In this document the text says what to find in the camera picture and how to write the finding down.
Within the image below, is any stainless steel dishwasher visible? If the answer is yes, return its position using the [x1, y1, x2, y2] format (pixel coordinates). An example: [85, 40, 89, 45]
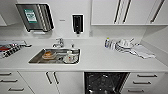
[83, 71, 131, 94]

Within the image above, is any white cup on saucer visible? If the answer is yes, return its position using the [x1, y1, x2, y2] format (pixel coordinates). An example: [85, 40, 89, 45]
[63, 50, 77, 64]

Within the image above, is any white dish soap bottle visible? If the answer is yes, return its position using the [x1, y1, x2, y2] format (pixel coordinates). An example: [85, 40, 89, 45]
[104, 36, 111, 48]

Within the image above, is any black soap dispenser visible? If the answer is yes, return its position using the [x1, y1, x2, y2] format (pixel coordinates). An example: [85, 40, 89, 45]
[71, 14, 85, 35]

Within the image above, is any chrome faucet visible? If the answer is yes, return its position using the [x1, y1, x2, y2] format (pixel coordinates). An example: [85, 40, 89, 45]
[51, 37, 66, 49]

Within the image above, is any small white bottle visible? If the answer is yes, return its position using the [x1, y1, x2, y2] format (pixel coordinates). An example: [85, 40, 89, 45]
[110, 39, 116, 50]

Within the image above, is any bowl with orange sponge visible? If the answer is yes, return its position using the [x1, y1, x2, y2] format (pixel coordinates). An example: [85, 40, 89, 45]
[41, 50, 56, 61]

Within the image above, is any stack of white dishes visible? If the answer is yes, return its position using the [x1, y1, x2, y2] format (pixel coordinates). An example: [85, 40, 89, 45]
[114, 38, 135, 53]

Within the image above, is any steel sink basin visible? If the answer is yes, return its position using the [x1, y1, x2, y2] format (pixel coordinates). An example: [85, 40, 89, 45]
[28, 47, 82, 66]

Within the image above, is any white two-door sink cabinet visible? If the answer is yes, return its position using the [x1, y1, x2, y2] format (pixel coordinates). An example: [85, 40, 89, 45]
[19, 71, 85, 94]

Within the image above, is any steel paper towel dispenser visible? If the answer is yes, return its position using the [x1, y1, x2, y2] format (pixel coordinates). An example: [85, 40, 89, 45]
[15, 3, 55, 34]

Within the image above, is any white wall outlet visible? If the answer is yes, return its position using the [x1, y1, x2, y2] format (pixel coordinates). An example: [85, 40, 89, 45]
[88, 30, 95, 37]

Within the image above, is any small wall label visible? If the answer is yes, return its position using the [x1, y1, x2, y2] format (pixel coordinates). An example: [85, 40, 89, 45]
[58, 18, 66, 23]

